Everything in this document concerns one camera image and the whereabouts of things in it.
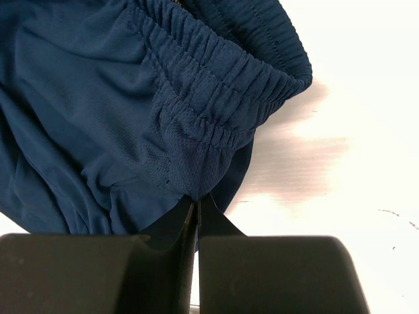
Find navy blue shorts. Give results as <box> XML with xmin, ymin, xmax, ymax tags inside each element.
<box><xmin>1</xmin><ymin>1</ymin><xmax>312</xmax><ymax>235</ymax></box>

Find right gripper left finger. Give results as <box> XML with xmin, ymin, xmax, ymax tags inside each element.
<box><xmin>1</xmin><ymin>197</ymin><xmax>196</xmax><ymax>313</ymax></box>

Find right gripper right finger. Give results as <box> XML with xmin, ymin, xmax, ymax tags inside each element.
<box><xmin>198</xmin><ymin>196</ymin><xmax>369</xmax><ymax>313</ymax></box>

